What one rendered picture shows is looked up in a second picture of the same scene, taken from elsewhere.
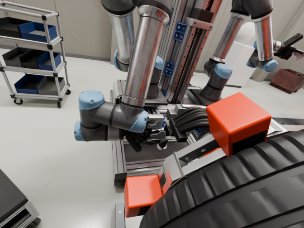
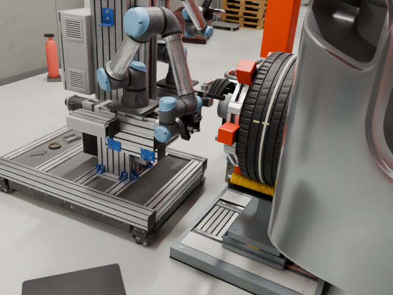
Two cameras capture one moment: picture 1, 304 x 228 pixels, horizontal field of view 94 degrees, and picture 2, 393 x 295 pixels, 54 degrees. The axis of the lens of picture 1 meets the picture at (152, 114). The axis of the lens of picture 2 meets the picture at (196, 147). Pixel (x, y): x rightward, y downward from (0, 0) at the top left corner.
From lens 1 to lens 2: 1.52 m
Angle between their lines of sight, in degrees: 38
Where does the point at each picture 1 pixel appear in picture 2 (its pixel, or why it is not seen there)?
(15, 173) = not seen: outside the picture
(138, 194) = (230, 128)
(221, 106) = (240, 66)
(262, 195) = (266, 81)
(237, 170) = (258, 81)
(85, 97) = (169, 100)
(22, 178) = not seen: outside the picture
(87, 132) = (172, 129)
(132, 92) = (189, 85)
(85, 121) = (172, 117)
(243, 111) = (248, 64)
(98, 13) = not seen: outside the picture
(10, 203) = (114, 271)
